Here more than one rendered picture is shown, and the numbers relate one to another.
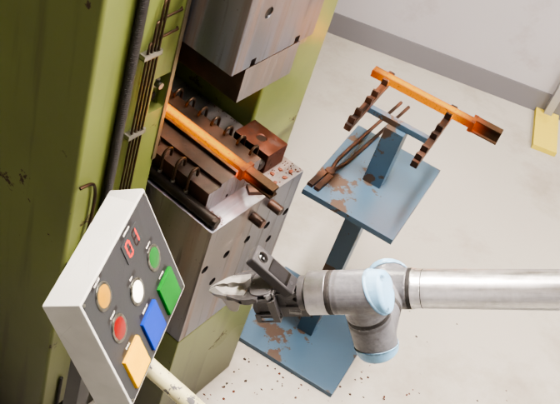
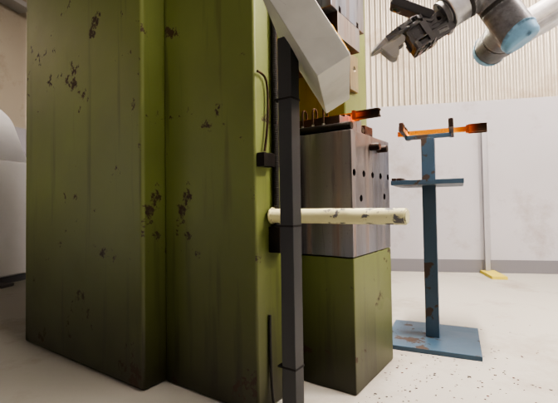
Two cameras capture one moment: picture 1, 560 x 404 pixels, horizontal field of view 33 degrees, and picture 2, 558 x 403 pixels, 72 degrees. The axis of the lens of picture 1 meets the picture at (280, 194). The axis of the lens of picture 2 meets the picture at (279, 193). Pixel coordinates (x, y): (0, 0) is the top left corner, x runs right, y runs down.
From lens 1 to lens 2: 1.92 m
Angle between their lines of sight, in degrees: 44
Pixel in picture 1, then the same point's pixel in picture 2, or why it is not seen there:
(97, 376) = (311, 30)
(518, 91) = (466, 264)
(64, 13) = not seen: outside the picture
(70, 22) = not seen: outside the picture
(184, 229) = (330, 146)
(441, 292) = (537, 7)
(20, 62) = (208, 25)
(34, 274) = (234, 190)
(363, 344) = (511, 14)
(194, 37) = not seen: hidden behind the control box
